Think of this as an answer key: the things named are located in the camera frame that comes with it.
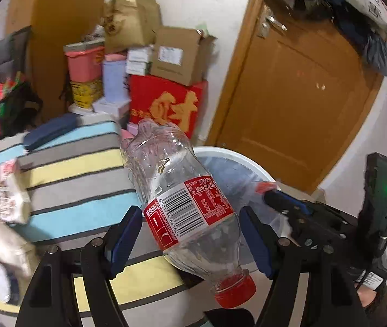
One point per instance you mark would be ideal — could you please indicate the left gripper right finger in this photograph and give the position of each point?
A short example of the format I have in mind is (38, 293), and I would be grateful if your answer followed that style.
(262, 242)

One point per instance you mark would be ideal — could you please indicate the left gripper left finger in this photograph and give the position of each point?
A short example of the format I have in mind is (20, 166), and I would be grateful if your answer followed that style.
(120, 240)

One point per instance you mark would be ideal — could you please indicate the clear plastic bottle red label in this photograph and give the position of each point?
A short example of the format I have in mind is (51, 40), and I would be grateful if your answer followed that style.
(190, 218)

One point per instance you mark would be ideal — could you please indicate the white blue yogurt cup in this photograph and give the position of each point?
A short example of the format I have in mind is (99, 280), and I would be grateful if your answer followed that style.
(9, 287)

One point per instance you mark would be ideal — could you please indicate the white round trash bin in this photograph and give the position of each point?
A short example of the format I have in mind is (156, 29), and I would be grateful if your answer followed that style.
(237, 176)

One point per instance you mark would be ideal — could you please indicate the person right hand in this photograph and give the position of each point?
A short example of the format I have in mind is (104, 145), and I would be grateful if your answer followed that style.
(368, 297)

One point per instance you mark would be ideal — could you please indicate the striped table cloth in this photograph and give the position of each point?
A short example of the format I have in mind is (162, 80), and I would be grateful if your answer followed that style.
(79, 187)

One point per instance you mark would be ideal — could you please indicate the patterned white crumpled wrapper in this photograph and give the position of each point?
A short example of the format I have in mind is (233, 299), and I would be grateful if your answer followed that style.
(15, 203)

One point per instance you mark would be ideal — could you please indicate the navy glasses case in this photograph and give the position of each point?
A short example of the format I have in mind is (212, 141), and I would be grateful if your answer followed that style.
(50, 130)

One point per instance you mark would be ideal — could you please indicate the strawberry milk carton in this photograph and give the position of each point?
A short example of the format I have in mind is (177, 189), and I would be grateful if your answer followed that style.
(10, 167)

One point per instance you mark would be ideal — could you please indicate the red gift box gold character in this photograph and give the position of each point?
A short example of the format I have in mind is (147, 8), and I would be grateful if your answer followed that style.
(165, 101)

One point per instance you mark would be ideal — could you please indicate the yellow printed box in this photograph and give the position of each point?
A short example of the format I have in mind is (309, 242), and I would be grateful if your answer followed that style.
(85, 94)

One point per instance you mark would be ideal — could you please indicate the lilac cylindrical container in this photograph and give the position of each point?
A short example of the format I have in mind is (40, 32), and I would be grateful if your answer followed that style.
(114, 78)

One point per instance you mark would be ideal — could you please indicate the black bag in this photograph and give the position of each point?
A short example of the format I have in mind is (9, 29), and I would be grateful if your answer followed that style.
(19, 109)

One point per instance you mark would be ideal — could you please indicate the wooden door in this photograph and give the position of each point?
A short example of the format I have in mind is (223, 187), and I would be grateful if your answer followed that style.
(295, 100)

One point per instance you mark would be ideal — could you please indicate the stacked white small boxes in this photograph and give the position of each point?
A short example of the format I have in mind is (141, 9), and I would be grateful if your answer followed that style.
(139, 60)

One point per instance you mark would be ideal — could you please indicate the pink plastic bin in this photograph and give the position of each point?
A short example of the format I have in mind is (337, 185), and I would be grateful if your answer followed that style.
(84, 60)

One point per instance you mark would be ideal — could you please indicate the brown cardboard box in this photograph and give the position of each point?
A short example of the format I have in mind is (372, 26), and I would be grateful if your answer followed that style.
(182, 55)

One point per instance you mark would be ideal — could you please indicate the grey padded cushion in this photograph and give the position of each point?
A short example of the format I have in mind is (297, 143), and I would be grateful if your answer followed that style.
(13, 51)

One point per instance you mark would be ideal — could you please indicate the brown paper bag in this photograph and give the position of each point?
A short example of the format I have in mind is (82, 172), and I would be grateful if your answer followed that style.
(130, 23)

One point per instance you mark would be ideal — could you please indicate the bags hanging on door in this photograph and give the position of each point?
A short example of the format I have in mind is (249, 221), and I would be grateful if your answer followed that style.
(362, 22)

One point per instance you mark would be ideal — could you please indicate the wooden wardrobe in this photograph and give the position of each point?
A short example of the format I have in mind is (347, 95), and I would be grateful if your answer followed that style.
(53, 24)

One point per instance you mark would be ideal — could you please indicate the silver door handle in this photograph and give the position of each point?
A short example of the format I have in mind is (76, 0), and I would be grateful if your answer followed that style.
(268, 21)

